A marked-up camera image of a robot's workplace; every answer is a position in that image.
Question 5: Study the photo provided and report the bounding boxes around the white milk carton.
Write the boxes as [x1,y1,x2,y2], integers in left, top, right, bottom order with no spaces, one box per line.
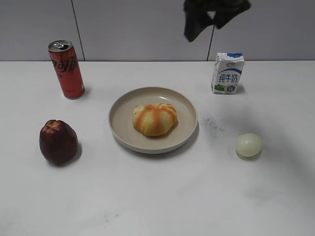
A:
[211,53,245,94]

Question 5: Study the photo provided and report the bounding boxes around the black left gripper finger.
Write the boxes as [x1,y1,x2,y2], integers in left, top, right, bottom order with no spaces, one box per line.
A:
[184,0,215,42]

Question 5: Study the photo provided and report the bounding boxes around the white peeled egg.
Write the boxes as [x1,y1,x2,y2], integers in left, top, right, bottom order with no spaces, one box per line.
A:
[236,133,263,157]

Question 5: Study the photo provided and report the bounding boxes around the dark red wax apple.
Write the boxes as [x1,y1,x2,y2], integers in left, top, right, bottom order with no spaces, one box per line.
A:
[39,119,79,166]

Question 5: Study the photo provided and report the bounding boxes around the beige round plate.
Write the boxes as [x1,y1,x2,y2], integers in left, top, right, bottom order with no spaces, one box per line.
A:
[108,87,198,154]

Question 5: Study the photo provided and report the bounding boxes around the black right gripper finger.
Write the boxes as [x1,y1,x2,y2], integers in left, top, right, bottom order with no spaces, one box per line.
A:
[214,0,251,29]

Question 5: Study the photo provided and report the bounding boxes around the red cola can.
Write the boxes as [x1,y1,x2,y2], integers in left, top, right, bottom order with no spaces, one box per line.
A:
[48,40,85,99]

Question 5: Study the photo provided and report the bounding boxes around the orange striped croissant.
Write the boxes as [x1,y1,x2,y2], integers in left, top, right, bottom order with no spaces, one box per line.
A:
[132,103,177,137]

